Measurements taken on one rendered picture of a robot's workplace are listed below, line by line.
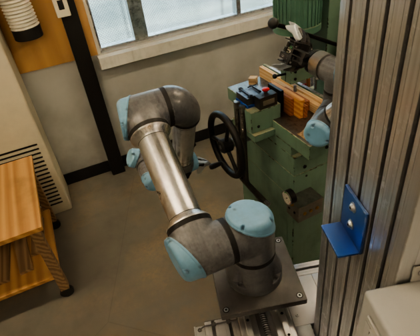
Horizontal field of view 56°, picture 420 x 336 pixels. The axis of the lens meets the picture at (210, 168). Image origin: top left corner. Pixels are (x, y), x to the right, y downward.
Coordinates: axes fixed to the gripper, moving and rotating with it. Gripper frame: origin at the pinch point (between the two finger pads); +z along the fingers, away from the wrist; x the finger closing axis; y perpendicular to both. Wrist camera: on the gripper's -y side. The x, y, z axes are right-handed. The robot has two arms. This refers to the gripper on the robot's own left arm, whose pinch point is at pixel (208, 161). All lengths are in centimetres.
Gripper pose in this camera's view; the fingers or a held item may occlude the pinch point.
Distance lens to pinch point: 169.4
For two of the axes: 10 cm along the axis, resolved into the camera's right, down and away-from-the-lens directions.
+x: 4.5, 5.1, -7.4
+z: 8.2, 0.9, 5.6
